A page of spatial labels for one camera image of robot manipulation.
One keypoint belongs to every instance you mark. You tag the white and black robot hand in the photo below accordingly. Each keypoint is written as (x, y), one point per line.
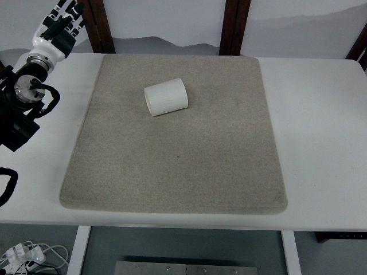
(47, 47)

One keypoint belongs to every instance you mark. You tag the white ribbed cup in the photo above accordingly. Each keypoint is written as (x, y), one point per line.
(167, 96)

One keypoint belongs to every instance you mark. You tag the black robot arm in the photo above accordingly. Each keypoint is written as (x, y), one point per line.
(17, 120)

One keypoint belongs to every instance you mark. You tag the beige grey fabric mat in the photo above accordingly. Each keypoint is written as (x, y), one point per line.
(177, 160)

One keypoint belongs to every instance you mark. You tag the white table leg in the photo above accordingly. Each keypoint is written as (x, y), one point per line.
(291, 255)
(78, 252)

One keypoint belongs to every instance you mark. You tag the white power strip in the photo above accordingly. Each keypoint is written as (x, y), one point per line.
(25, 255)

